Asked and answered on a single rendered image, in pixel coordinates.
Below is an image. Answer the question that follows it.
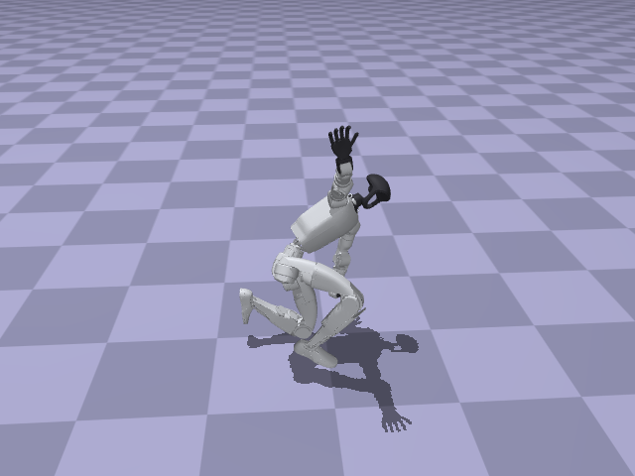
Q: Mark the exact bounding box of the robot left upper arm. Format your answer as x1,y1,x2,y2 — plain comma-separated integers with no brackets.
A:
332,220,360,267

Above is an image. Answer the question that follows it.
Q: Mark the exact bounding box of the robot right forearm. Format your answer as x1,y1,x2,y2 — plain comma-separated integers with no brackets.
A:
334,162,353,188

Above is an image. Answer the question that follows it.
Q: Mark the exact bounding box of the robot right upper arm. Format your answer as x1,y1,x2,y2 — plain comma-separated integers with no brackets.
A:
327,181,353,208

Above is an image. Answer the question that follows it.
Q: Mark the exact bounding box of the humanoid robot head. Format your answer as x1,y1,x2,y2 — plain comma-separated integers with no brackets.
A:
349,174,391,213

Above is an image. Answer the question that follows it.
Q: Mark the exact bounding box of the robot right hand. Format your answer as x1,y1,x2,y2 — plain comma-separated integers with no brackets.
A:
328,126,358,173

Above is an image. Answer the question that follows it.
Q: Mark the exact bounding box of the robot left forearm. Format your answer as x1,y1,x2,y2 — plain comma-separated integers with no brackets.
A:
328,259,351,298

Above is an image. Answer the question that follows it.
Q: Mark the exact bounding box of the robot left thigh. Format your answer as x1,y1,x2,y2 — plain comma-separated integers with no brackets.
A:
282,277,318,339

